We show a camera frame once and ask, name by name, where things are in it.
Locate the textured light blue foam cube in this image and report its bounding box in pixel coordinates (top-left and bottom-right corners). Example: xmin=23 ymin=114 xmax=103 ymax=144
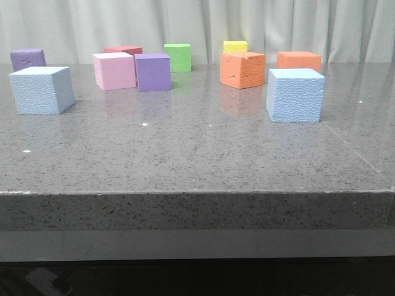
xmin=266 ymin=68 xmax=325 ymax=123

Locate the chipped orange foam cube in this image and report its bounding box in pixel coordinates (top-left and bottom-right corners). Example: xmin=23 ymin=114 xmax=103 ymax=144
xmin=220 ymin=52 xmax=266 ymax=89

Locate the smooth purple foam cube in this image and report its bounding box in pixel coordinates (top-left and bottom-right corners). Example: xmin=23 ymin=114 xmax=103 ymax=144
xmin=135 ymin=53 xmax=172 ymax=91

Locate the green foam cube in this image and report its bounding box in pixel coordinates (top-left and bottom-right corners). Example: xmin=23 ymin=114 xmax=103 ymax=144
xmin=164 ymin=43 xmax=191 ymax=72

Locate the yellow foam cube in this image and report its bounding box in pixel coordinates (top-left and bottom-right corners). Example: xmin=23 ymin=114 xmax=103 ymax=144
xmin=223 ymin=40 xmax=248 ymax=53

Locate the pink foam cube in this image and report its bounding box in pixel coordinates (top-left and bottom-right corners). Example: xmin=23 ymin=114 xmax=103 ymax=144
xmin=93 ymin=52 xmax=136 ymax=90

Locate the red foam cube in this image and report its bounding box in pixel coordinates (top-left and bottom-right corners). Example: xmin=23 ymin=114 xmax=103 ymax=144
xmin=103 ymin=46 xmax=143 ymax=55

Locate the smooth orange foam cube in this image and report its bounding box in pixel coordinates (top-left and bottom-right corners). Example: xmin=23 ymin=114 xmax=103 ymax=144
xmin=276 ymin=51 xmax=322 ymax=72

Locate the white curtain backdrop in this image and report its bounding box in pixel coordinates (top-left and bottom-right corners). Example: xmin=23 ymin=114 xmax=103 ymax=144
xmin=1 ymin=1 xmax=394 ymax=64

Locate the dented purple foam cube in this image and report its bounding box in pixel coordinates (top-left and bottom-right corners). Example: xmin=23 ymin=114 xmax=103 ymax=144
xmin=10 ymin=48 xmax=46 ymax=72

